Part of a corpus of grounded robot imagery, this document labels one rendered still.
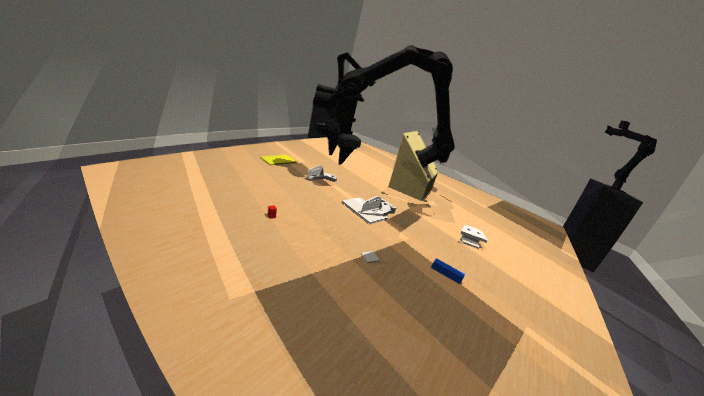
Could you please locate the dark blue rectangular bar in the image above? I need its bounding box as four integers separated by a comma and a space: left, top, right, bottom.
430, 258, 465, 284

